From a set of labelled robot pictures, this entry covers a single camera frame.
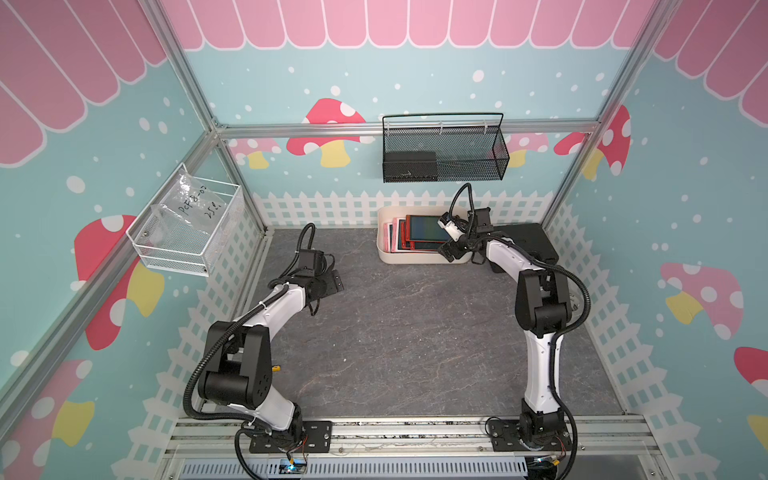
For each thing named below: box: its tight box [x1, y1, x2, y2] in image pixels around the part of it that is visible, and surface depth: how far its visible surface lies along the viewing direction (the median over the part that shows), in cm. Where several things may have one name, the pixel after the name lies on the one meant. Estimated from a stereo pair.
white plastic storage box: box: [376, 206, 473, 265], surface depth 112 cm
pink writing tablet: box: [391, 218, 400, 253], surface depth 118 cm
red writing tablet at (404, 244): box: [398, 219, 415, 250], surface depth 115 cm
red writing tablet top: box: [405, 214, 451, 243], surface depth 118 cm
